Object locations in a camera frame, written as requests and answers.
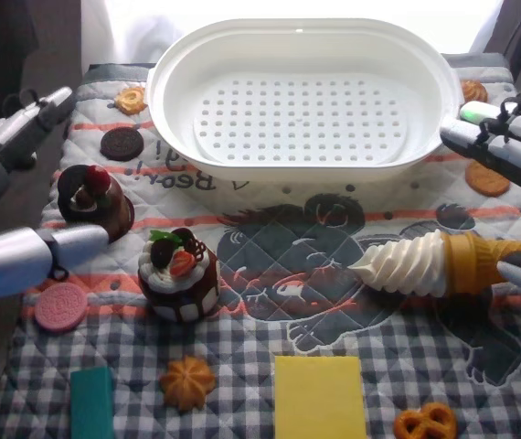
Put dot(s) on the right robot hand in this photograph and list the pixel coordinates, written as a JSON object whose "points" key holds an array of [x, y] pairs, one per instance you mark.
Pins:
{"points": [[512, 146]]}

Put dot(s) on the chocolate dome cake with cherry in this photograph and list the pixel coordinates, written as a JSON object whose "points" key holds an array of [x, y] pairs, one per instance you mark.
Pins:
{"points": [[105, 201]]}

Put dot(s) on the toy ice cream cone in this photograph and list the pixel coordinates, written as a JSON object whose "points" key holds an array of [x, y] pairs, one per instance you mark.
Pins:
{"points": [[425, 265]]}

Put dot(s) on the cream cake with strawberry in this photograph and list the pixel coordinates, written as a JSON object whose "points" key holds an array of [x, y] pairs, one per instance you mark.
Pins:
{"points": [[176, 283]]}

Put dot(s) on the white perforated tray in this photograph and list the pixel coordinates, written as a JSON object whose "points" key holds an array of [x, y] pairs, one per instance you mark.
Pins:
{"points": [[297, 105]]}

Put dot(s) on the teal block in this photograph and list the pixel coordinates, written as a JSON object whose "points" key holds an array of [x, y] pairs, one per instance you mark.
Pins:
{"points": [[91, 404]]}

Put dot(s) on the grey quilt with printed bear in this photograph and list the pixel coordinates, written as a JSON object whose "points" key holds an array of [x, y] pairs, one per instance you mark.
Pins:
{"points": [[315, 292]]}

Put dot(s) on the yellow block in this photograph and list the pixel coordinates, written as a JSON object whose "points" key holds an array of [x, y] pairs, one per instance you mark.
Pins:
{"points": [[317, 398]]}

